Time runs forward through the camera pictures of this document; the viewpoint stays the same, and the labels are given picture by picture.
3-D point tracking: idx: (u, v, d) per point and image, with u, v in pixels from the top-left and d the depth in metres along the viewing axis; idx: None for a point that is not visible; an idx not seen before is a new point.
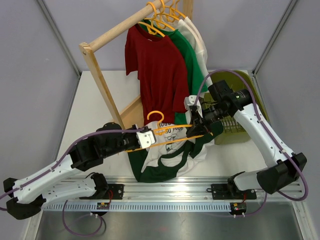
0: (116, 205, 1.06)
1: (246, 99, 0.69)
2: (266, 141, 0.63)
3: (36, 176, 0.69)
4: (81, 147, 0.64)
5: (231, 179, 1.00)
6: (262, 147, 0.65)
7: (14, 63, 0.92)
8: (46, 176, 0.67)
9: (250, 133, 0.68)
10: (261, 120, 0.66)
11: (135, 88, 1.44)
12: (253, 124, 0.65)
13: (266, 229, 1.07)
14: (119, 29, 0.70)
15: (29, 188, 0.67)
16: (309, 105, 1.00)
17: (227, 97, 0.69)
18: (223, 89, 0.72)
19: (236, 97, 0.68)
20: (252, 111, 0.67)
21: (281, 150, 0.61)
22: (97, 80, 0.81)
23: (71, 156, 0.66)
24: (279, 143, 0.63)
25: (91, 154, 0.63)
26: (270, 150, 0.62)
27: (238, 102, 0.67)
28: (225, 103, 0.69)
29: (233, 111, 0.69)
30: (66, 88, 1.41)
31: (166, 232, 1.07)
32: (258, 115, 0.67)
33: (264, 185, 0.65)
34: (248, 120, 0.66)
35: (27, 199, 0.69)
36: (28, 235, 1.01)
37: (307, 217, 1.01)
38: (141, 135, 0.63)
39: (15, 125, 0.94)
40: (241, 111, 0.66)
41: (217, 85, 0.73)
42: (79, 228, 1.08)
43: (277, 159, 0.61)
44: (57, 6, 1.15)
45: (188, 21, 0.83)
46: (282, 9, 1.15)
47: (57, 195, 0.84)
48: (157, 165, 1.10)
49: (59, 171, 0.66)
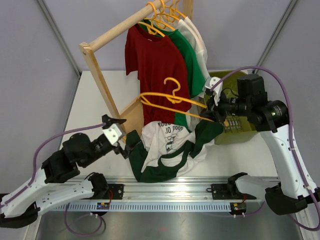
0: (116, 205, 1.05)
1: (281, 114, 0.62)
2: (292, 174, 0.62)
3: (16, 192, 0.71)
4: (54, 160, 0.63)
5: (231, 179, 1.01)
6: (285, 176, 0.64)
7: (14, 63, 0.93)
8: (24, 193, 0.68)
9: (275, 153, 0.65)
10: (293, 148, 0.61)
11: (135, 88, 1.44)
12: (284, 150, 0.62)
13: (266, 229, 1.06)
14: (119, 28, 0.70)
15: (12, 204, 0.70)
16: (310, 106, 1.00)
17: (261, 112, 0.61)
18: (257, 93, 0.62)
19: (271, 113, 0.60)
20: (285, 134, 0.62)
21: (305, 185, 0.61)
22: (97, 80, 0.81)
23: (45, 171, 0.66)
24: (305, 177, 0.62)
25: (64, 167, 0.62)
26: (294, 184, 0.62)
27: (273, 121, 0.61)
28: (256, 115, 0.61)
29: (264, 127, 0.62)
30: (66, 88, 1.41)
31: (166, 232, 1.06)
32: (291, 141, 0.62)
33: (272, 204, 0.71)
34: (278, 144, 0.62)
35: (15, 213, 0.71)
36: (28, 235, 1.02)
37: (308, 216, 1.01)
38: (106, 131, 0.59)
39: (15, 125, 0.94)
40: (273, 133, 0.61)
41: (253, 84, 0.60)
42: (79, 228, 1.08)
43: (299, 194, 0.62)
44: (57, 6, 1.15)
45: (188, 21, 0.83)
46: (282, 9, 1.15)
47: (51, 202, 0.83)
48: (157, 165, 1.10)
49: (35, 187, 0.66)
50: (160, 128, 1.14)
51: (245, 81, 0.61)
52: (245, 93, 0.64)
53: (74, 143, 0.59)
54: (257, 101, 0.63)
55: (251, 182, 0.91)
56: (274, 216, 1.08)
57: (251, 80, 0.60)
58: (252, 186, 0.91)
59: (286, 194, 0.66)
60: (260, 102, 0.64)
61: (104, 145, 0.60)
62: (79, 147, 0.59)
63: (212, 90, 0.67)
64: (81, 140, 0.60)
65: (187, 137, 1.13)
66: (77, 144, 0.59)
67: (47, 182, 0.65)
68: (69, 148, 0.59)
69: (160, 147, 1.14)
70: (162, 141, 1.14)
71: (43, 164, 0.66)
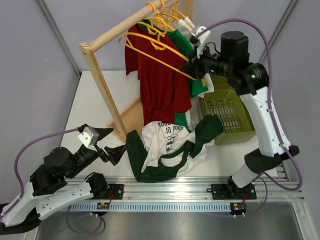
0: (116, 205, 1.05)
1: (260, 78, 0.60)
2: (269, 133, 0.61)
3: (11, 204, 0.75)
4: (39, 175, 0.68)
5: (230, 180, 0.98)
6: (262, 136, 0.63)
7: (14, 63, 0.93)
8: (18, 205, 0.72)
9: (253, 115, 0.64)
10: (271, 110, 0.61)
11: (135, 88, 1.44)
12: (262, 112, 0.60)
13: (266, 229, 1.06)
14: (118, 29, 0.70)
15: (10, 215, 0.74)
16: (309, 106, 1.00)
17: (242, 75, 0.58)
18: (240, 54, 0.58)
19: (252, 76, 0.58)
20: (264, 96, 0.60)
21: (280, 143, 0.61)
22: (97, 80, 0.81)
23: (33, 185, 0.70)
24: (281, 136, 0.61)
25: (51, 180, 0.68)
26: (270, 143, 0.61)
27: (252, 83, 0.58)
28: (236, 78, 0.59)
29: (243, 90, 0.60)
30: (66, 88, 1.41)
31: (166, 232, 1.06)
32: (269, 103, 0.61)
33: (252, 167, 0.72)
34: (257, 107, 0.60)
35: (14, 221, 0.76)
36: (28, 235, 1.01)
37: (308, 217, 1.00)
38: (80, 136, 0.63)
39: (15, 125, 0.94)
40: (253, 96, 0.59)
41: (238, 45, 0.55)
42: (79, 228, 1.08)
43: (275, 152, 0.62)
44: (57, 6, 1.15)
45: (188, 21, 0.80)
46: (282, 9, 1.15)
47: (51, 207, 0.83)
48: (157, 165, 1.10)
49: (26, 199, 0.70)
50: (159, 128, 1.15)
51: (231, 41, 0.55)
52: (228, 52, 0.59)
53: (54, 158, 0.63)
54: (238, 62, 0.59)
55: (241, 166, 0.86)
56: (274, 216, 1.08)
57: (236, 40, 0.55)
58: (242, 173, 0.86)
59: (263, 154, 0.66)
60: (242, 63, 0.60)
61: (86, 155, 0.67)
62: (58, 162, 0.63)
63: (197, 39, 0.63)
64: (61, 154, 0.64)
65: (187, 137, 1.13)
66: (57, 159, 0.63)
67: (34, 194, 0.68)
68: (49, 164, 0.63)
69: (160, 148, 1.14)
70: (161, 141, 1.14)
71: (30, 178, 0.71)
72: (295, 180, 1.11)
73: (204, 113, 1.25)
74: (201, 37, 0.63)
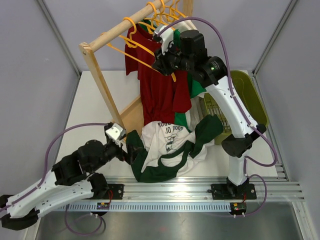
0: (116, 205, 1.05)
1: (220, 69, 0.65)
2: (236, 116, 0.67)
3: (25, 192, 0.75)
4: (65, 164, 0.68)
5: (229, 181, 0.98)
6: (231, 121, 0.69)
7: (14, 63, 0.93)
8: (33, 194, 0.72)
9: (219, 103, 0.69)
10: (234, 95, 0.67)
11: (135, 88, 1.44)
12: (226, 99, 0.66)
13: (266, 228, 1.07)
14: (118, 29, 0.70)
15: (19, 205, 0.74)
16: (309, 106, 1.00)
17: (201, 68, 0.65)
18: (199, 50, 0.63)
19: (210, 68, 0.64)
20: (226, 84, 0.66)
21: (248, 124, 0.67)
22: (97, 80, 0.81)
23: (55, 174, 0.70)
24: (247, 117, 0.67)
25: (75, 171, 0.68)
26: (240, 125, 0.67)
27: (213, 75, 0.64)
28: (198, 72, 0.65)
29: (206, 83, 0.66)
30: (66, 88, 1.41)
31: (166, 232, 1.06)
32: (231, 89, 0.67)
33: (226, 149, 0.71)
34: (221, 95, 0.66)
35: (19, 214, 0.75)
36: (28, 235, 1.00)
37: (308, 217, 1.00)
38: (109, 130, 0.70)
39: (15, 125, 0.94)
40: (216, 86, 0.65)
41: (195, 43, 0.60)
42: (79, 228, 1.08)
43: (245, 132, 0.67)
44: (57, 7, 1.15)
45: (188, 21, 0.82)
46: (282, 9, 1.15)
47: (51, 204, 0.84)
48: (156, 164, 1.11)
49: (45, 188, 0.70)
50: (160, 128, 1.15)
51: (188, 40, 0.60)
52: (188, 50, 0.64)
53: (89, 148, 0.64)
54: (199, 57, 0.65)
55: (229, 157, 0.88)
56: (274, 216, 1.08)
57: (193, 38, 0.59)
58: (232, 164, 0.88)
59: (236, 137, 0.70)
60: (202, 57, 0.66)
61: (111, 150, 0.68)
62: (94, 152, 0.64)
63: (159, 36, 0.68)
64: (95, 146, 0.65)
65: (187, 137, 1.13)
66: (93, 149, 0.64)
67: (56, 183, 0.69)
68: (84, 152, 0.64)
69: (160, 148, 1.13)
70: (161, 141, 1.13)
71: (53, 167, 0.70)
72: (295, 179, 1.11)
73: (204, 113, 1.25)
74: (163, 36, 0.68)
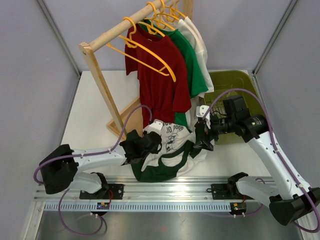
0: (116, 205, 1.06)
1: (261, 125, 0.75)
2: (282, 174, 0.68)
3: (93, 151, 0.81)
4: (129, 144, 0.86)
5: (231, 179, 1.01)
6: (278, 180, 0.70)
7: (14, 63, 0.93)
8: (103, 156, 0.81)
9: (265, 160, 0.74)
10: (277, 150, 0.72)
11: (135, 88, 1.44)
12: (269, 153, 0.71)
13: (266, 229, 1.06)
14: (120, 28, 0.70)
15: (89, 159, 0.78)
16: (309, 107, 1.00)
17: (243, 123, 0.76)
18: (239, 109, 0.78)
19: (251, 123, 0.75)
20: (268, 140, 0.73)
21: (297, 184, 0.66)
22: (97, 80, 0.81)
23: (122, 147, 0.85)
24: (295, 177, 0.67)
25: (136, 152, 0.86)
26: (286, 184, 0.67)
27: (254, 129, 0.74)
28: (240, 127, 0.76)
29: (248, 137, 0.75)
30: (66, 87, 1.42)
31: (166, 232, 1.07)
32: (274, 144, 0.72)
33: (277, 215, 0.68)
34: (264, 148, 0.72)
35: (82, 168, 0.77)
36: (28, 235, 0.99)
37: (308, 217, 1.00)
38: (156, 123, 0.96)
39: (15, 125, 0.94)
40: (257, 139, 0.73)
41: (235, 103, 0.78)
42: (80, 228, 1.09)
43: (293, 193, 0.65)
44: (57, 6, 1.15)
45: (188, 21, 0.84)
46: (282, 9, 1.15)
47: (79, 179, 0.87)
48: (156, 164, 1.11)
49: (114, 155, 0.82)
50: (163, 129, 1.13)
51: (230, 100, 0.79)
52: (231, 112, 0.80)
53: (154, 137, 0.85)
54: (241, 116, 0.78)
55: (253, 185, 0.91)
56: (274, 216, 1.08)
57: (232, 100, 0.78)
58: (254, 191, 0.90)
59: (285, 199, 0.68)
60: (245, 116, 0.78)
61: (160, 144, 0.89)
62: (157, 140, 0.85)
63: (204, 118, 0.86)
64: (156, 136, 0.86)
65: (187, 137, 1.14)
66: (157, 138, 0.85)
67: (125, 155, 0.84)
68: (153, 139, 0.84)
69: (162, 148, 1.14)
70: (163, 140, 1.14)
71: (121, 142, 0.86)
72: None
73: None
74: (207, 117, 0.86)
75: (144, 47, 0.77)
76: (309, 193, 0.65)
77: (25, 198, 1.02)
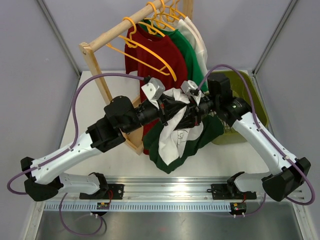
0: (116, 205, 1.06)
1: (243, 107, 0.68)
2: (268, 149, 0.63)
3: (53, 155, 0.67)
4: (100, 127, 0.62)
5: (231, 180, 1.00)
6: (266, 156, 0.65)
7: (14, 63, 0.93)
8: (65, 156, 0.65)
9: (249, 140, 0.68)
10: (261, 128, 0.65)
11: (135, 88, 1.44)
12: (253, 132, 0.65)
13: (266, 228, 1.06)
14: (119, 28, 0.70)
15: (47, 168, 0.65)
16: (309, 107, 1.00)
17: (224, 107, 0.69)
18: (225, 91, 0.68)
19: (232, 106, 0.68)
20: (250, 119, 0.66)
21: (284, 157, 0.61)
22: (97, 80, 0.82)
23: (91, 135, 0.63)
24: (281, 149, 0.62)
25: (111, 133, 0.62)
26: (274, 158, 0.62)
27: (236, 113, 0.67)
28: (223, 112, 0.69)
29: (232, 121, 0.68)
30: (66, 87, 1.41)
31: (166, 232, 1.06)
32: (257, 123, 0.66)
33: (271, 193, 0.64)
34: (248, 129, 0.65)
35: (45, 179, 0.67)
36: (28, 235, 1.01)
37: (308, 217, 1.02)
38: (145, 87, 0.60)
39: (15, 125, 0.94)
40: (240, 121, 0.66)
41: (221, 85, 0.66)
42: (79, 228, 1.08)
43: (282, 166, 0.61)
44: (57, 7, 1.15)
45: (188, 21, 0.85)
46: (282, 9, 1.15)
47: (71, 183, 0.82)
48: (169, 162, 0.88)
49: (78, 150, 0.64)
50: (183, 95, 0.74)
51: (214, 81, 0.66)
52: (214, 91, 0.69)
53: (116, 107, 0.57)
54: (224, 97, 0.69)
55: (250, 177, 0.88)
56: (274, 216, 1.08)
57: (218, 81, 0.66)
58: (250, 183, 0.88)
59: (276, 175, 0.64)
60: (227, 98, 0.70)
61: (146, 113, 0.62)
62: (120, 111, 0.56)
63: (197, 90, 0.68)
64: (121, 103, 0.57)
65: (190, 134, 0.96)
66: (118, 107, 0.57)
67: (93, 146, 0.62)
68: (111, 113, 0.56)
69: (177, 125, 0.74)
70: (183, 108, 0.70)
71: (88, 128, 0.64)
72: None
73: None
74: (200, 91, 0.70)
75: (144, 47, 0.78)
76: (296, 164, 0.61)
77: (25, 198, 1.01)
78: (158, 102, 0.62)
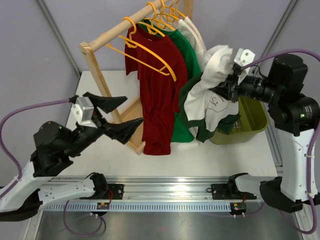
0: (116, 205, 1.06)
1: (311, 116, 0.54)
2: (298, 179, 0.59)
3: (8, 186, 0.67)
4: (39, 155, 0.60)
5: (232, 177, 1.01)
6: (289, 179, 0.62)
7: (15, 63, 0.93)
8: (15, 187, 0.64)
9: (288, 154, 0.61)
10: (309, 156, 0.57)
11: (135, 88, 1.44)
12: (298, 155, 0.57)
13: (267, 229, 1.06)
14: (119, 28, 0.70)
15: (5, 199, 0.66)
16: None
17: (285, 106, 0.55)
18: (293, 84, 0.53)
19: (300, 111, 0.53)
20: (307, 139, 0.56)
21: (307, 192, 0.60)
22: (97, 80, 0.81)
23: (34, 164, 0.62)
24: (310, 184, 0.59)
25: (52, 159, 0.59)
26: (297, 188, 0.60)
27: (298, 122, 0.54)
28: (280, 110, 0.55)
29: (286, 125, 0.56)
30: (66, 88, 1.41)
31: (166, 232, 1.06)
32: (310, 147, 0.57)
33: (265, 194, 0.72)
34: (296, 149, 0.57)
35: (8, 208, 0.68)
36: (28, 234, 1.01)
37: (308, 217, 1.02)
38: (73, 109, 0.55)
39: (15, 125, 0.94)
40: (295, 137, 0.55)
41: (292, 73, 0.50)
42: (79, 228, 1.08)
43: (298, 198, 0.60)
44: (57, 7, 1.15)
45: (188, 21, 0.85)
46: (282, 9, 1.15)
47: (54, 197, 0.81)
48: (189, 120, 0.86)
49: (25, 180, 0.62)
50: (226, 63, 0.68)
51: (284, 65, 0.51)
52: (278, 80, 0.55)
53: (44, 134, 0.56)
54: (288, 93, 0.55)
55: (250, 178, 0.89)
56: (274, 217, 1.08)
57: (292, 68, 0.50)
58: (249, 183, 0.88)
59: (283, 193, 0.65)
60: (293, 95, 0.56)
61: (86, 131, 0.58)
62: (47, 138, 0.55)
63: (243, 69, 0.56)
64: (50, 129, 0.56)
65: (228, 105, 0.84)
66: (45, 135, 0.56)
67: (34, 175, 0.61)
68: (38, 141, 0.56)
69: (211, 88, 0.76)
70: (220, 77, 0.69)
71: (31, 157, 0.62)
72: None
73: None
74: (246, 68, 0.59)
75: (144, 47, 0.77)
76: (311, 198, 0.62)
77: None
78: (93, 122, 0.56)
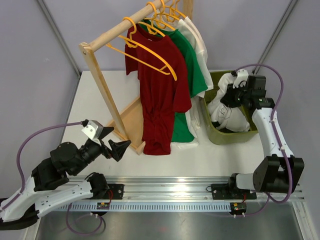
0: (116, 205, 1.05)
1: (268, 105, 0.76)
2: (269, 137, 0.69)
3: (11, 198, 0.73)
4: (41, 170, 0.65)
5: (233, 175, 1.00)
6: (266, 144, 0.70)
7: (14, 63, 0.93)
8: (18, 200, 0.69)
9: (260, 129, 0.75)
10: (273, 121, 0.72)
11: (135, 88, 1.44)
12: (265, 121, 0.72)
13: (266, 229, 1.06)
14: (120, 28, 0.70)
15: (8, 210, 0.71)
16: (308, 107, 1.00)
17: (251, 99, 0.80)
18: (258, 88, 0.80)
19: (259, 99, 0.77)
20: (268, 112, 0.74)
21: (280, 147, 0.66)
22: (97, 80, 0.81)
23: (34, 179, 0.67)
24: (282, 142, 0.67)
25: (54, 175, 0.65)
26: (270, 145, 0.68)
27: (258, 103, 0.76)
28: (248, 101, 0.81)
29: (253, 111, 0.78)
30: (66, 87, 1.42)
31: (166, 232, 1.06)
32: (272, 115, 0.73)
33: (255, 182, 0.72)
34: (261, 118, 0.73)
35: (11, 217, 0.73)
36: (28, 235, 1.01)
37: (307, 217, 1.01)
38: (85, 129, 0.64)
39: (15, 125, 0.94)
40: (258, 110, 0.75)
41: (256, 79, 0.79)
42: (79, 227, 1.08)
43: (273, 152, 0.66)
44: (57, 7, 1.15)
45: (188, 21, 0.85)
46: (282, 9, 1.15)
47: (50, 204, 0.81)
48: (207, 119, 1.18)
49: (26, 194, 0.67)
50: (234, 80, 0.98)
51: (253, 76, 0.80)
52: (251, 85, 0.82)
53: (61, 152, 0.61)
54: (256, 93, 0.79)
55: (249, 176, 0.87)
56: (274, 217, 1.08)
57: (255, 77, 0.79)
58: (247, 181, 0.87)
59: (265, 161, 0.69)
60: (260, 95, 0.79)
61: (90, 151, 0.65)
62: (64, 156, 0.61)
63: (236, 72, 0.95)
64: (67, 149, 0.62)
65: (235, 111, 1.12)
66: (64, 152, 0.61)
67: (36, 189, 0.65)
68: (56, 157, 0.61)
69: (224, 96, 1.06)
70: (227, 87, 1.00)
71: (32, 172, 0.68)
72: None
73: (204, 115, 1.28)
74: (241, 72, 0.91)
75: (144, 46, 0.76)
76: (289, 159, 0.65)
77: None
78: (100, 140, 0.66)
